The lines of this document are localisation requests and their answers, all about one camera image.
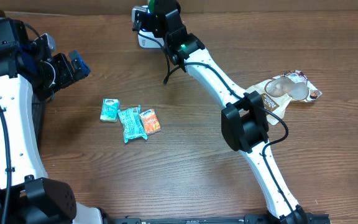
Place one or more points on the orange tissue packet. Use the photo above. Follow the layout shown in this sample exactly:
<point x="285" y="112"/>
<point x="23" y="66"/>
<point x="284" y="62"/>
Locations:
<point x="150" y="121"/>

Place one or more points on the light green wipes packet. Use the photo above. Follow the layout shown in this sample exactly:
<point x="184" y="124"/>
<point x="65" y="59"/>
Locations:
<point x="133" y="127"/>

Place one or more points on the brown cardboard backdrop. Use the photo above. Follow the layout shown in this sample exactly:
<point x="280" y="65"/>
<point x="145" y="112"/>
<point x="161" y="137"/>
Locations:
<point x="95" y="7"/>

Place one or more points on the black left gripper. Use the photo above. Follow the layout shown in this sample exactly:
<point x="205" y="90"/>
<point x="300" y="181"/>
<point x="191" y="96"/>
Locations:
<point x="68" y="69"/>

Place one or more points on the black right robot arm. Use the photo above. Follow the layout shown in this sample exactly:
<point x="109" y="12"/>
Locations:
<point x="244" y="124"/>

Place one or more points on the green Kleenex tissue pack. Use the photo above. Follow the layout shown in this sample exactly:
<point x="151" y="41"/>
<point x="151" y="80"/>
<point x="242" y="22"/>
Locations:
<point x="109" y="110"/>

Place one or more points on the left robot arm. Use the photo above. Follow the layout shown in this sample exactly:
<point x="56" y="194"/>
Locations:
<point x="44" y="200"/>

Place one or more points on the white barcode scanner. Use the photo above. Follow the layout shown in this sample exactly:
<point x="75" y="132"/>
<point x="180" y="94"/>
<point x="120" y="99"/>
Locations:
<point x="147" y="40"/>

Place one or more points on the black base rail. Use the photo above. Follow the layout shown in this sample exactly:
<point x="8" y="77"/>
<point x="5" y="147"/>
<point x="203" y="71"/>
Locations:
<point x="247" y="219"/>

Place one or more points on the green lidded jar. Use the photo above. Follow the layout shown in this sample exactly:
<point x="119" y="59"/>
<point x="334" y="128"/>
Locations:
<point x="151" y="6"/>

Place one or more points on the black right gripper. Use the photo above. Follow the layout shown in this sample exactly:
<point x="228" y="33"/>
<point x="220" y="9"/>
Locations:
<point x="161" y="35"/>

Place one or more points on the clear bagged bread pack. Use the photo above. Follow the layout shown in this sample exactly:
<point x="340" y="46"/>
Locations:
<point x="279" y="91"/>

